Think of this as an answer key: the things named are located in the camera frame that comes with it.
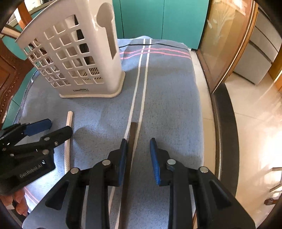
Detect cream white chopstick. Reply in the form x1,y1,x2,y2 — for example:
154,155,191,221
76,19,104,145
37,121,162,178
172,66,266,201
64,111,73,174

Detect dark brown chopstick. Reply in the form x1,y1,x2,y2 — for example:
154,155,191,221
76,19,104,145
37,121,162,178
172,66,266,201
118,122,137,229

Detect beige chopstick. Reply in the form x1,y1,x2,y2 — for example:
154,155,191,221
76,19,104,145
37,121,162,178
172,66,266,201
1,25,21,40

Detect left human hand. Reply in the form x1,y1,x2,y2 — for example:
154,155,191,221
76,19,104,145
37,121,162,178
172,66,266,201
1,189,29,216

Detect carved wooden chair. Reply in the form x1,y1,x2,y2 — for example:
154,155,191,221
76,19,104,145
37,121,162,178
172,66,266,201
1,1,35,129

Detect blue striped cloth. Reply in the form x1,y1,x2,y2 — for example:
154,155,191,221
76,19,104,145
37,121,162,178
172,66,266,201
15,36,204,228

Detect white perforated utensil basket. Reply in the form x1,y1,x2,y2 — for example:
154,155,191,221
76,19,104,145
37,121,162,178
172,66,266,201
16,1,125,98

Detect silver refrigerator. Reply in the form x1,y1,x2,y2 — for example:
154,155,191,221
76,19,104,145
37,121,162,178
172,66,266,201
234,9,281,85

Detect glass sliding door wooden frame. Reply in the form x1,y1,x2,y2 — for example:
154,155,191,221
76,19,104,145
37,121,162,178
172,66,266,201
197,1,258,94

